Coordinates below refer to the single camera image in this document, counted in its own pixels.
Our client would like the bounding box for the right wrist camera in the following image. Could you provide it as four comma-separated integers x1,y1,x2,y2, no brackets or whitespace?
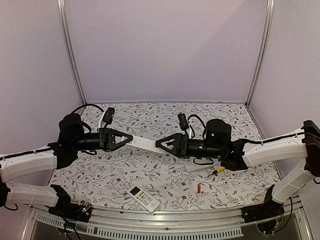
177,113,195,139

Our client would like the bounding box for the left aluminium corner post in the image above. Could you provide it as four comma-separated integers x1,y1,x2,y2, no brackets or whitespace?
56,0,87,105

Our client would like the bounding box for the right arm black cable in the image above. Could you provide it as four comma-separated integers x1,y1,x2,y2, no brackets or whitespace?
187,114,208,126

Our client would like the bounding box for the yellow handled screwdriver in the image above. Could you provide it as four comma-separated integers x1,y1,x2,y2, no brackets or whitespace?
208,166,225,176

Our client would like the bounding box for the white battery cover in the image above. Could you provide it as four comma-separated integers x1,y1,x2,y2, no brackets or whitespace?
160,164,169,176

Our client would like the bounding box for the red battery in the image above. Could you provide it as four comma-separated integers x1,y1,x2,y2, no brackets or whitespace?
197,183,202,194

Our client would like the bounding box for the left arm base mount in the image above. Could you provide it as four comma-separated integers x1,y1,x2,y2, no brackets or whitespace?
48,200,92,223

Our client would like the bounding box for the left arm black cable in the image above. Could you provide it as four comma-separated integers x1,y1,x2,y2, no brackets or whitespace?
72,103,105,116

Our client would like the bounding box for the aluminium corner post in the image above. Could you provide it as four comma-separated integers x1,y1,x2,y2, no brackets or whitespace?
56,0,87,105
245,0,275,107

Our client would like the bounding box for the white remote with back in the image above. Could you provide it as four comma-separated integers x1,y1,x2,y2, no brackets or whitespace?
126,136,167,155

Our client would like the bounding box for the aluminium front rail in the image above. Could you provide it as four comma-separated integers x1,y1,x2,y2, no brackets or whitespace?
21,195,314,240

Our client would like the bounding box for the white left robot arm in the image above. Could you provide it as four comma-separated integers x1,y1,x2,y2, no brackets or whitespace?
0,113,133,217

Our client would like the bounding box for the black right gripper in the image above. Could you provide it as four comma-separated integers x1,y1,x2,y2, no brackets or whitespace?
155,133,223,159

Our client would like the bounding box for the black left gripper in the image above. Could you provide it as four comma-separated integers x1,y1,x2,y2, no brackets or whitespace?
70,127,133,152

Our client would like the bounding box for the white remote with green buttons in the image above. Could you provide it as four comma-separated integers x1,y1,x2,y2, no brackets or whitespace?
126,184,161,213

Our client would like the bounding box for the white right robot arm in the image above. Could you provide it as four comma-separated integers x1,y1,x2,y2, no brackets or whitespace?
155,119,320,218

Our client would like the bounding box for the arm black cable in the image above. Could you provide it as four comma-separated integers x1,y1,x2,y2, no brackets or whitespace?
72,103,105,116
187,114,208,126

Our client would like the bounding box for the floral patterned table mat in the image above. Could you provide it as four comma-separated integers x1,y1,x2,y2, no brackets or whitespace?
50,103,280,211

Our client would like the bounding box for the right aluminium corner post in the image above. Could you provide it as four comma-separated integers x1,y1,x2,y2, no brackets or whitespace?
245,0,275,107

